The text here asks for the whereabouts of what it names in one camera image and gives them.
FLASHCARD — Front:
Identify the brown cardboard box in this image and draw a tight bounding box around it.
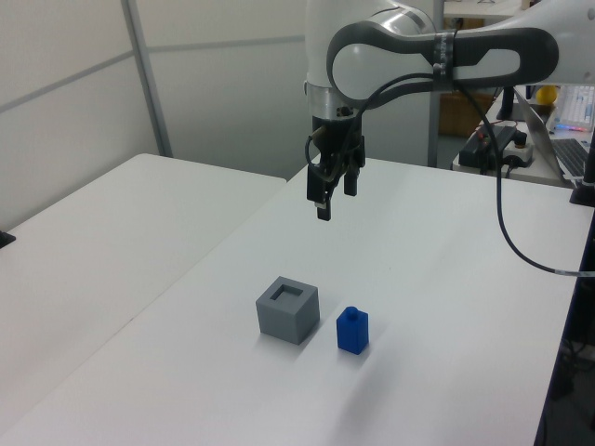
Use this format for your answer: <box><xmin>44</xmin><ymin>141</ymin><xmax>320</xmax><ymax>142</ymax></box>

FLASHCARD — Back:
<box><xmin>438</xmin><ymin>89</ymin><xmax>495</xmax><ymax>138</ymax></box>

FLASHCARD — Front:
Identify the silver laptop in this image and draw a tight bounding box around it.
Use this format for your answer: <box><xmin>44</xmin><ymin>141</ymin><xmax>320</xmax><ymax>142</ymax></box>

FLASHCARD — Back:
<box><xmin>512</xmin><ymin>86</ymin><xmax>592</xmax><ymax>178</ymax></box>

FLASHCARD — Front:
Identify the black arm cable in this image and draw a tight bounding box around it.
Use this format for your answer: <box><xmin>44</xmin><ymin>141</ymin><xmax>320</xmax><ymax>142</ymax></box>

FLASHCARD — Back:
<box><xmin>304</xmin><ymin>73</ymin><xmax>595</xmax><ymax>279</ymax></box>

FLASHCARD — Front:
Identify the grey partition post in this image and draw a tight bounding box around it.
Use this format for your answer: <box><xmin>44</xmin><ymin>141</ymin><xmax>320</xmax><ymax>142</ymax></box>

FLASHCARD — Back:
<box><xmin>121</xmin><ymin>0</ymin><xmax>174</xmax><ymax>159</ymax></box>

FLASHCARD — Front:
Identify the black camera pole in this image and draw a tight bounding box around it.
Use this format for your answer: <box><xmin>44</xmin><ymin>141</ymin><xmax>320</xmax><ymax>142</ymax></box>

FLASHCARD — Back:
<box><xmin>568</xmin><ymin>125</ymin><xmax>595</xmax><ymax>208</ymax></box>

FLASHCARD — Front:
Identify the grey hollow cuboid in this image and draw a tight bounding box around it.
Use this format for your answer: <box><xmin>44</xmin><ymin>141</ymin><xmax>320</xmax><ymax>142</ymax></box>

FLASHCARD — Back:
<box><xmin>255</xmin><ymin>275</ymin><xmax>321</xmax><ymax>347</ymax></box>

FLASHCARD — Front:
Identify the black monitor stand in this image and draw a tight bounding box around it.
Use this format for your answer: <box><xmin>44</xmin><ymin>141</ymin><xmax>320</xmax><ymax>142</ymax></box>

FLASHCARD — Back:
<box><xmin>497</xmin><ymin>85</ymin><xmax>516</xmax><ymax>120</ymax></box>

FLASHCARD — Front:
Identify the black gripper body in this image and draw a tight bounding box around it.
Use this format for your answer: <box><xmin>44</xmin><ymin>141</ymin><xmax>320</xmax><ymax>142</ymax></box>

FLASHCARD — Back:
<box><xmin>311</xmin><ymin>114</ymin><xmax>367</xmax><ymax>171</ymax></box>

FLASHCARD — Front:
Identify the black power strip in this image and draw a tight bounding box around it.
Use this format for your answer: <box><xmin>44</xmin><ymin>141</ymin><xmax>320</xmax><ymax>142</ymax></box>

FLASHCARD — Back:
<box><xmin>458</xmin><ymin>125</ymin><xmax>534</xmax><ymax>170</ymax></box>

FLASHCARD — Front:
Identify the blue block with knob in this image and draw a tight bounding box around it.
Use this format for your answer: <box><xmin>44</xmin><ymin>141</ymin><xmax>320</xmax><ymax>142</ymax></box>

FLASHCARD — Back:
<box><xmin>335</xmin><ymin>305</ymin><xmax>370</xmax><ymax>356</ymax></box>

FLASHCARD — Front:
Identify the white keyboard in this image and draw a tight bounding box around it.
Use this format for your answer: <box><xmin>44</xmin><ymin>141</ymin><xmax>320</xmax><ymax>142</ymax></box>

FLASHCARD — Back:
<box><xmin>548</xmin><ymin>85</ymin><xmax>595</xmax><ymax>133</ymax></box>

